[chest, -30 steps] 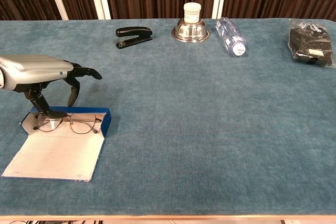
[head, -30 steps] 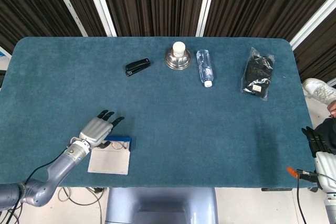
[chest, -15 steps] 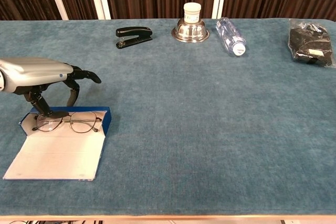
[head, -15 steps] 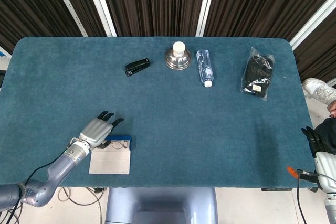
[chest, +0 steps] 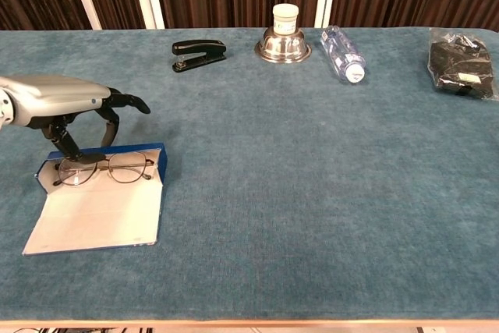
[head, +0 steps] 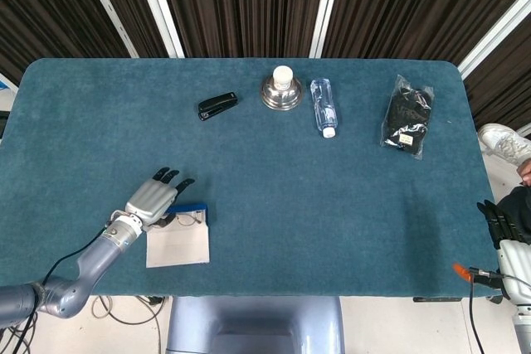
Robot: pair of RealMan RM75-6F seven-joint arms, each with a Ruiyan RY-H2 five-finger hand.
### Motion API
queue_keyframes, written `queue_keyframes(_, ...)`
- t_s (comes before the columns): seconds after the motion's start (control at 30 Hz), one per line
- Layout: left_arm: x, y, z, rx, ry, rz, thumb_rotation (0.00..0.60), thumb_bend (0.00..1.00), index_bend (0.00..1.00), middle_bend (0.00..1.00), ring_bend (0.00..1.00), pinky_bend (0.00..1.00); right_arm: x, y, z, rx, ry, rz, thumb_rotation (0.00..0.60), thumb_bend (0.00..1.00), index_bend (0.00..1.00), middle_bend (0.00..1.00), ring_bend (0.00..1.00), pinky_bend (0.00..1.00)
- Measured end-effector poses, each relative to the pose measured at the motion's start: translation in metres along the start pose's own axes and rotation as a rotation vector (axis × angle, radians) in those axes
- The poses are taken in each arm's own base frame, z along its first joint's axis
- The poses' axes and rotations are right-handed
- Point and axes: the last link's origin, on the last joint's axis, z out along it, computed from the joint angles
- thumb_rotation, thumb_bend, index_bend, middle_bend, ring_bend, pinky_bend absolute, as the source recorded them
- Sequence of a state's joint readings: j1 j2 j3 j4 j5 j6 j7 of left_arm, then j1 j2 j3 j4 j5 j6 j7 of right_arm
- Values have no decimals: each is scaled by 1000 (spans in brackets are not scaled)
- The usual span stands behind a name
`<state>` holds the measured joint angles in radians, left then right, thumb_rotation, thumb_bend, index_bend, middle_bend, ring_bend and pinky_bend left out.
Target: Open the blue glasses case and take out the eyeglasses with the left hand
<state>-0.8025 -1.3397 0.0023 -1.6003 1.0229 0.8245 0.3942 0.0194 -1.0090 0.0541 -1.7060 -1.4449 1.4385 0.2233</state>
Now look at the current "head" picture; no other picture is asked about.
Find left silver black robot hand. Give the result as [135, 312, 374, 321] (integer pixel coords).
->
[124, 167, 196, 229]

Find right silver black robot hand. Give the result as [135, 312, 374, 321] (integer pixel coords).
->
[476, 199, 531, 305]

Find thin-framed eyeglasses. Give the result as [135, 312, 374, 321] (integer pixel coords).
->
[155, 211, 207, 230]

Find blue glasses case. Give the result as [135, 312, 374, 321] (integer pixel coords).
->
[145, 202, 211, 269]

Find person's black trouser leg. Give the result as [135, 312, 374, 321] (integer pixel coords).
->
[495, 186, 531, 244]

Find black stapler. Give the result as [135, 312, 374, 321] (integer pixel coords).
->
[197, 91, 240, 123]

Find white sneaker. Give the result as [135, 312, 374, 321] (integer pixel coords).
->
[477, 123, 531, 167]

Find teal table cloth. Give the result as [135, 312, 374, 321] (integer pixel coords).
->
[0, 57, 499, 298]

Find grey-blue robot torso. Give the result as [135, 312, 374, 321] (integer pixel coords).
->
[165, 295, 346, 354]

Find upturned steel bowl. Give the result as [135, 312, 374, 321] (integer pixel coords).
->
[260, 75, 305, 112]

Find bagged black gloves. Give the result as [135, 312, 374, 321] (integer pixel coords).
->
[379, 74, 436, 160]

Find white plastic jar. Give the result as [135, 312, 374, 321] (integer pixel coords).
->
[272, 65, 294, 90]

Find white and blue panel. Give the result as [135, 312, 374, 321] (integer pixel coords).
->
[0, 71, 20, 95]

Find clear plastic water bottle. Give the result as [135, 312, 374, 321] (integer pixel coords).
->
[309, 77, 341, 139]

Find dark brown pleated curtain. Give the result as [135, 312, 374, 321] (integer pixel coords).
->
[0, 0, 531, 131]

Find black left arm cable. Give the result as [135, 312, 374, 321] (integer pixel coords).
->
[16, 227, 111, 354]

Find loose floor cables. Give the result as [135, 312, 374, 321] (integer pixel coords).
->
[0, 295, 166, 354]

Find white metal rail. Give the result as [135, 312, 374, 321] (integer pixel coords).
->
[76, 0, 140, 59]
[458, 0, 531, 80]
[130, 0, 186, 59]
[309, 0, 346, 59]

